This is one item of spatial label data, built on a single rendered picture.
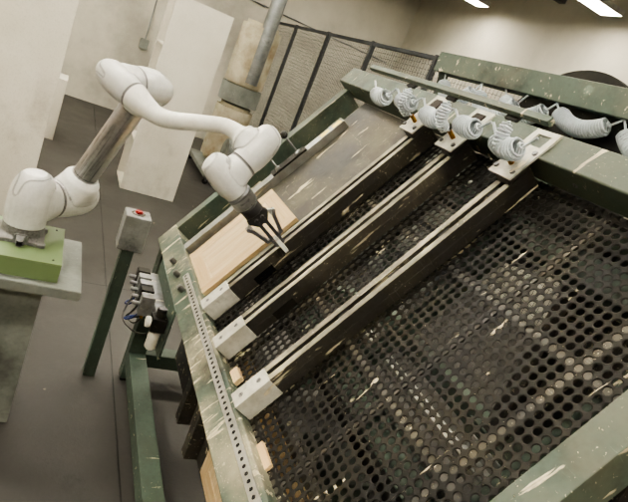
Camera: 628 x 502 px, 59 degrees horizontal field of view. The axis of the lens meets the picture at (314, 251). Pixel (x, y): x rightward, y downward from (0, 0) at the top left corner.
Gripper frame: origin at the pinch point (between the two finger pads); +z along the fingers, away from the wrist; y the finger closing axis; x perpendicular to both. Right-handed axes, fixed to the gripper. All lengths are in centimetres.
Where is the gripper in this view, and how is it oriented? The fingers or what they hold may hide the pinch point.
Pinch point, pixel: (281, 244)
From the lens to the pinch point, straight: 204.0
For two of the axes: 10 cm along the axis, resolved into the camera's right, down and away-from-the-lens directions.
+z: 5.4, 6.7, 5.2
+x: -3.3, -4.0, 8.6
